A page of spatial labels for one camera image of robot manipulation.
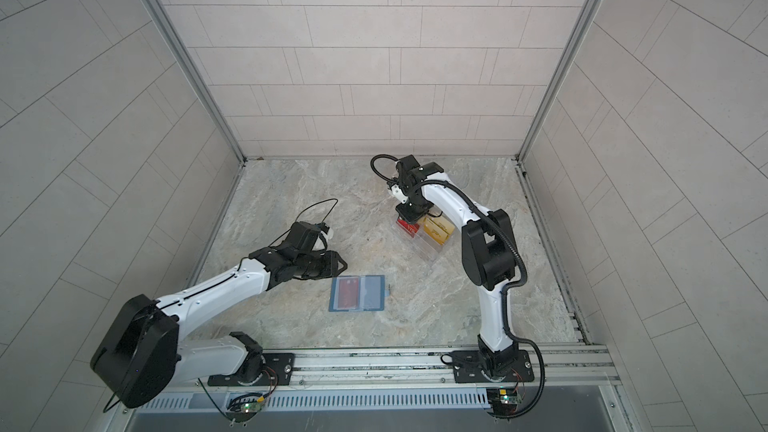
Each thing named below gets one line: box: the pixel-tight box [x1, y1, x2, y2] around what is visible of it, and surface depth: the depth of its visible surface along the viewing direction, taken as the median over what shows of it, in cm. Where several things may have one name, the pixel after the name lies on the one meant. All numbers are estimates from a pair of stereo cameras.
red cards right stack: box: [396, 219, 420, 237], surface depth 95 cm
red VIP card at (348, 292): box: [338, 278, 359, 308], surface depth 84 cm
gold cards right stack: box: [423, 216, 455, 245], surface depth 90 cm
